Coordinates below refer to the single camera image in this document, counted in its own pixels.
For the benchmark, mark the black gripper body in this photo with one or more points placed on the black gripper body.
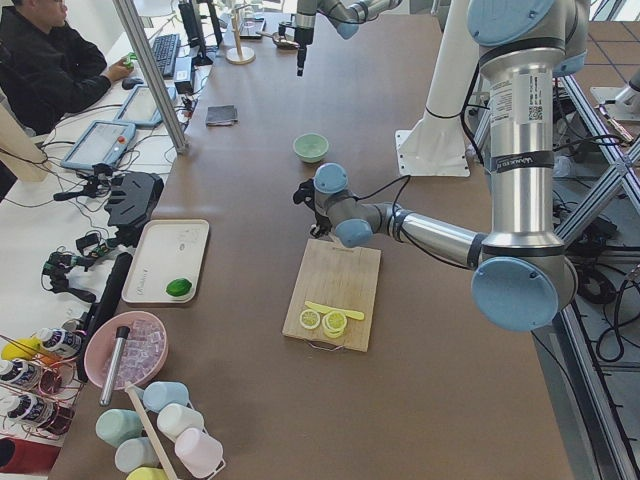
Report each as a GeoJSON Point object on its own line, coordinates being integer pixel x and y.
{"type": "Point", "coordinates": [303, 35]}
{"type": "Point", "coordinates": [318, 229]}

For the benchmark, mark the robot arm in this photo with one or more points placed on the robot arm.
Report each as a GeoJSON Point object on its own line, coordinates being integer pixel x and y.
{"type": "Point", "coordinates": [521, 276]}
{"type": "Point", "coordinates": [345, 20]}

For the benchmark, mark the light green bowl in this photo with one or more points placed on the light green bowl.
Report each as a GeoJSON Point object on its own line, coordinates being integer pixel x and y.
{"type": "Point", "coordinates": [311, 147]}

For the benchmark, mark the pink bowl with ice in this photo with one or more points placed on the pink bowl with ice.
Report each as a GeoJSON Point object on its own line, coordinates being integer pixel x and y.
{"type": "Point", "coordinates": [145, 349]}

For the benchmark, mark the metal scoop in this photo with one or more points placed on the metal scoop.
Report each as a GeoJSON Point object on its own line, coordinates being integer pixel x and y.
{"type": "Point", "coordinates": [280, 41]}

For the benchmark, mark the wooden cutting board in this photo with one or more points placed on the wooden cutting board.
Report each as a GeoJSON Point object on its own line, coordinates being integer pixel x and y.
{"type": "Point", "coordinates": [338, 277]}

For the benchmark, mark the grey folded cloth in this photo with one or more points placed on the grey folded cloth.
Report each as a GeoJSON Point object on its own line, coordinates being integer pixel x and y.
{"type": "Point", "coordinates": [222, 115]}

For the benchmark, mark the lower lemon slice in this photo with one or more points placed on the lower lemon slice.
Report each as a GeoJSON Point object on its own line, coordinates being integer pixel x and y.
{"type": "Point", "coordinates": [309, 319]}

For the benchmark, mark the lemon slice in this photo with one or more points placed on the lemon slice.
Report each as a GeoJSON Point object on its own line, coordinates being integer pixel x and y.
{"type": "Point", "coordinates": [334, 324]}
{"type": "Point", "coordinates": [309, 319]}

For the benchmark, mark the upper lemon slice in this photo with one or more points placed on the upper lemon slice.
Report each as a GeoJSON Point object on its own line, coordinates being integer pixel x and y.
{"type": "Point", "coordinates": [334, 324]}

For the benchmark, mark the yellow plastic knife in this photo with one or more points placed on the yellow plastic knife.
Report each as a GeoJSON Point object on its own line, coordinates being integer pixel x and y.
{"type": "Point", "coordinates": [325, 309]}

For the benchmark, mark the black keyboard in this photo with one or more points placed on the black keyboard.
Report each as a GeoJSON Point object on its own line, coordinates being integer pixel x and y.
{"type": "Point", "coordinates": [165, 49]}

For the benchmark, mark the cream tray with bear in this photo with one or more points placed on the cream tray with bear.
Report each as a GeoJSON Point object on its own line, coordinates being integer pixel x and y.
{"type": "Point", "coordinates": [167, 250]}

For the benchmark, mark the green lime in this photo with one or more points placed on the green lime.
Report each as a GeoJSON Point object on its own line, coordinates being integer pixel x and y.
{"type": "Point", "coordinates": [178, 287]}

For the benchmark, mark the black stand base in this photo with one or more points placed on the black stand base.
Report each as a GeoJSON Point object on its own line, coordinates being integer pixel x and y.
{"type": "Point", "coordinates": [133, 198]}

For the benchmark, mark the upper teach pendant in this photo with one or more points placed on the upper teach pendant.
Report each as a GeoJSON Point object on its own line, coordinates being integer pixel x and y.
{"type": "Point", "coordinates": [140, 108]}

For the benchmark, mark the teach pendant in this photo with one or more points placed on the teach pendant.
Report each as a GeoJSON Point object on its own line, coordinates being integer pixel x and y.
{"type": "Point", "coordinates": [140, 108]}
{"type": "Point", "coordinates": [103, 142]}

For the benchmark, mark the lower teach pendant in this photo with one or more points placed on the lower teach pendant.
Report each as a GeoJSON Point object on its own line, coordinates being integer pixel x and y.
{"type": "Point", "coordinates": [103, 142]}

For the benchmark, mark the metal muddler tube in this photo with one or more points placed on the metal muddler tube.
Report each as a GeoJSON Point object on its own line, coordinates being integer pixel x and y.
{"type": "Point", "coordinates": [121, 337]}

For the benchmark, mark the blue plastic cup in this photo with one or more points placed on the blue plastic cup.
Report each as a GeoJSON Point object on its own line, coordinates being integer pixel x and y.
{"type": "Point", "coordinates": [157, 395]}

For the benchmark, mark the seated person in black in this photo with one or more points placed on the seated person in black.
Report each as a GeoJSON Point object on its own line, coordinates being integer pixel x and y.
{"type": "Point", "coordinates": [48, 70]}

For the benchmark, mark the white plastic cup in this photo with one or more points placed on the white plastic cup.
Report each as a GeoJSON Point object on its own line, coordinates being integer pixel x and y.
{"type": "Point", "coordinates": [174, 419]}

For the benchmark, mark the pink plastic cup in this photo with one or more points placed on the pink plastic cup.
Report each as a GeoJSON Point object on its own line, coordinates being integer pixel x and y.
{"type": "Point", "coordinates": [200, 453]}

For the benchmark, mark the green plastic cup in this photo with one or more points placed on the green plastic cup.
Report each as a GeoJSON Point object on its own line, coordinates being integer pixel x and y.
{"type": "Point", "coordinates": [115, 426]}

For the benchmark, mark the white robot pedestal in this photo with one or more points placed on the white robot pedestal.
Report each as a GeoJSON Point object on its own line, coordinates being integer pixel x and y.
{"type": "Point", "coordinates": [436, 145]}

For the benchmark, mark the aluminium frame post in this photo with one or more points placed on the aluminium frame post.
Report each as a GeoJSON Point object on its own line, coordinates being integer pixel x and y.
{"type": "Point", "coordinates": [134, 29]}

